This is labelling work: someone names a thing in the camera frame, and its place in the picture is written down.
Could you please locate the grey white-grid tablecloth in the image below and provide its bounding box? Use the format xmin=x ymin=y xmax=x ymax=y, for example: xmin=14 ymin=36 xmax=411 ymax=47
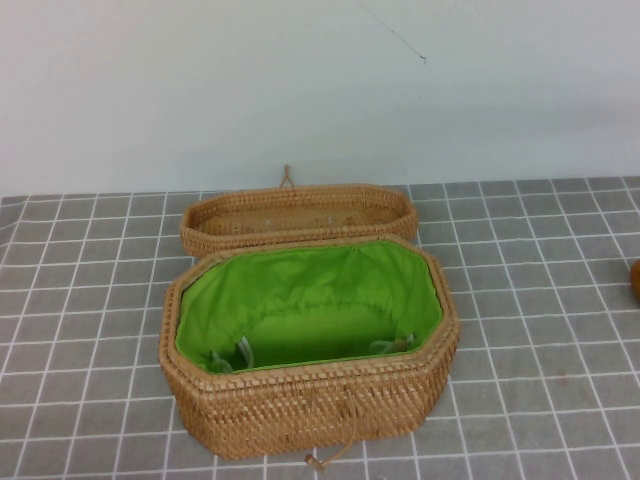
xmin=0 ymin=175 xmax=640 ymax=480

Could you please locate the green fabric basket liner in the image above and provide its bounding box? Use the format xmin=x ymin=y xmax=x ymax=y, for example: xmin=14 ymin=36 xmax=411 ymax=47
xmin=175 ymin=243 xmax=445 ymax=375

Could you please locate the woven rattan basket lid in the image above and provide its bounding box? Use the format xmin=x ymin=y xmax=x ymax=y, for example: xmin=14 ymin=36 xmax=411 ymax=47
xmin=178 ymin=164 xmax=419 ymax=259

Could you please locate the woven rattan basket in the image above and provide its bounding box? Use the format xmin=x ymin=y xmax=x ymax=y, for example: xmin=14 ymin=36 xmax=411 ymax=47
xmin=158 ymin=238 xmax=461 ymax=472

